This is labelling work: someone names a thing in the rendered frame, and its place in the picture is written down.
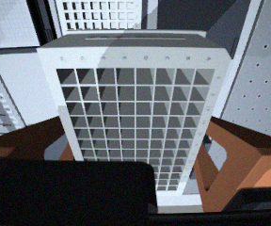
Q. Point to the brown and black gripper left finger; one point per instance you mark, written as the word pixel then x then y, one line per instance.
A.
pixel 31 141

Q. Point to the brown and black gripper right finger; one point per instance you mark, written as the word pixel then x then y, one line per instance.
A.
pixel 248 164

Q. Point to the grey flat base plate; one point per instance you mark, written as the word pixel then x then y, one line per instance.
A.
pixel 250 101

